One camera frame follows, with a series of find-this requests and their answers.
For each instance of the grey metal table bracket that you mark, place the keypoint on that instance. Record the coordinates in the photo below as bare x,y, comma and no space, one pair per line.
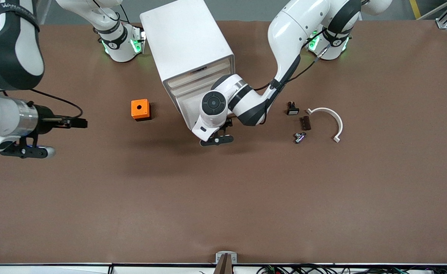
234,257

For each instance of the chrome metal fitting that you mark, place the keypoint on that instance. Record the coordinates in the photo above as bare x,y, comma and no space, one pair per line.
299,137

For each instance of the white plastic drawer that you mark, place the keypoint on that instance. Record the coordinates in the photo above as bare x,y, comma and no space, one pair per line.
191,110
189,87
185,79

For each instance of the orange box with hole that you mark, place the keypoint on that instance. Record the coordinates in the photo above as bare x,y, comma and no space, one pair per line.
139,108

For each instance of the white table edge rail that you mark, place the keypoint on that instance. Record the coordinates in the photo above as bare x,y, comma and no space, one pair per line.
56,269

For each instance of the dark brown cylinder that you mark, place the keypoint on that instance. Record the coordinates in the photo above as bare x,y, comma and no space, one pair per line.
305,123

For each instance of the black white rectangular switch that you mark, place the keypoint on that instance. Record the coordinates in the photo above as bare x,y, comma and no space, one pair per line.
292,110

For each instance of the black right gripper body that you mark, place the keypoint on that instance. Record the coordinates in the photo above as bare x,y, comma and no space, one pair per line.
45,118

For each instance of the white drawer cabinet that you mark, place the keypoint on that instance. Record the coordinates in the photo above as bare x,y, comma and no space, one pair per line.
185,34

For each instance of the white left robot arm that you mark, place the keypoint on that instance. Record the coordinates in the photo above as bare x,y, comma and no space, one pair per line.
296,26

